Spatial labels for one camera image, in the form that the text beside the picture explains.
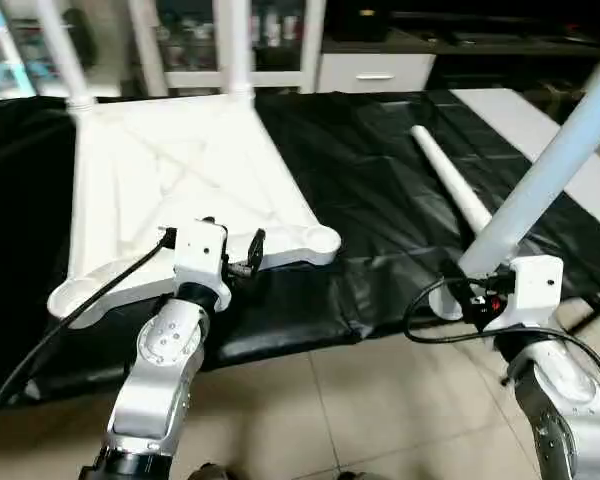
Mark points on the white flat panel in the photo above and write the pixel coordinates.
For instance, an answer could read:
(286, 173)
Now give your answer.
(520, 130)

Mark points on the white plastic table top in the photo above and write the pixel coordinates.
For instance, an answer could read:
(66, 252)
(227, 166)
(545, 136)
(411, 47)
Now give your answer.
(180, 170)

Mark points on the white plastic table leg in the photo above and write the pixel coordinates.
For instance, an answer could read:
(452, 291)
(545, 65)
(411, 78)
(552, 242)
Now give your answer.
(65, 50)
(238, 50)
(550, 180)
(450, 180)

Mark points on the white glass door cabinet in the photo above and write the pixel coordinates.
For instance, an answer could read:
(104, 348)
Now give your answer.
(190, 40)

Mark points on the white drawer unit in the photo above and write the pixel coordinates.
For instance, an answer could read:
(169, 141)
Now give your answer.
(375, 72)

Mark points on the black work mat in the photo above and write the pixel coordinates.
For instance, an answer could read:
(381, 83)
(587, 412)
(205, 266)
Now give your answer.
(370, 180)

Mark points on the storage rack with items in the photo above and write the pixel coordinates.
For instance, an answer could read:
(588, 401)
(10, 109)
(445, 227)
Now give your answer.
(10, 45)

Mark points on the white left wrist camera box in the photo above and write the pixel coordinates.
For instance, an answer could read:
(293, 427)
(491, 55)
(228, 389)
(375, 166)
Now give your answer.
(200, 255)

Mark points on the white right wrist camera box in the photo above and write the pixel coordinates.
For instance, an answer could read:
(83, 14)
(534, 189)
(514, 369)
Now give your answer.
(535, 285)

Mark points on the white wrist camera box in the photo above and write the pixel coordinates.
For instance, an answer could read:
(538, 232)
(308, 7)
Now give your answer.
(200, 255)
(535, 285)

